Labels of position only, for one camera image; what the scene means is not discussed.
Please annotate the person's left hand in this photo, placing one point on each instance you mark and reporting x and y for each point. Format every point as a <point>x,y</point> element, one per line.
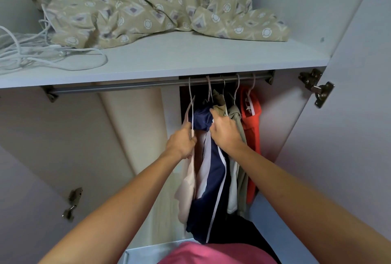
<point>180,144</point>

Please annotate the person's right hand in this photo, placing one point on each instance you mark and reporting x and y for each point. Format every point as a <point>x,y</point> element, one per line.
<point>227,135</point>

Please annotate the person's left fingers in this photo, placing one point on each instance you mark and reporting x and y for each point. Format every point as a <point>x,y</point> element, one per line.
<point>188,131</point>

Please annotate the person's right fingers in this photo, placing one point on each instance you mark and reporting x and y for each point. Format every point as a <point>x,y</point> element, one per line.
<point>216,120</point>

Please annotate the navy jacket with white stripes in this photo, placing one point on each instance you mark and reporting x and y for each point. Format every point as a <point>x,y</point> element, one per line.
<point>213,187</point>

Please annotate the person's right forearm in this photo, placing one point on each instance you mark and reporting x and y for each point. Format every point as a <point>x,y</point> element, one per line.
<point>290,193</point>

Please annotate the person's left forearm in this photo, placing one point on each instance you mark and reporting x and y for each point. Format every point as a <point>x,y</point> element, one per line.
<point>116,211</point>

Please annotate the khaki garment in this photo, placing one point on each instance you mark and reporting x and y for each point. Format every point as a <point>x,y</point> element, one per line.
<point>220,109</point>

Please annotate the red-orange shirt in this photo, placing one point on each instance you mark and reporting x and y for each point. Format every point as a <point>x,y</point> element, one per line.
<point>253,132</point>

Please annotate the cream garment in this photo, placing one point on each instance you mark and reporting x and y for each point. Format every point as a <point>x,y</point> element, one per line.
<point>188,193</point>

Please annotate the grey-green garment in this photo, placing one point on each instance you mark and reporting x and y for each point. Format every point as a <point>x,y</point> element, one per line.
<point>241,181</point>

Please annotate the white wardrobe shelf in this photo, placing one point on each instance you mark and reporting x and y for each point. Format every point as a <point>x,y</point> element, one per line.
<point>198,56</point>

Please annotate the metal closet rod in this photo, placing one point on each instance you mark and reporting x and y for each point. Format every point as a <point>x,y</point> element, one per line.
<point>122,86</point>

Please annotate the metal door hinge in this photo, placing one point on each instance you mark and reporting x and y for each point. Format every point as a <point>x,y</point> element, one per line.
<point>317,89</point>
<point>73,202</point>

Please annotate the pink shirt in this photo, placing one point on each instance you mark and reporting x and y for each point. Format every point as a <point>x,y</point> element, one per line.
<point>213,256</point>

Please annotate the white wardrobe door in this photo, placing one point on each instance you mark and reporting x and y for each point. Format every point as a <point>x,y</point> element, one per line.
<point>24,205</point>
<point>351,120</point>

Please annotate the beige patterned bedsheet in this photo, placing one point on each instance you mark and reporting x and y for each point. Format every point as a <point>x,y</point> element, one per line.
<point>137,4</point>

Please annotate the metal rod bracket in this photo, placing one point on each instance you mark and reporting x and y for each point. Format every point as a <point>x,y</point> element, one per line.
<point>50,94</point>
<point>270,77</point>

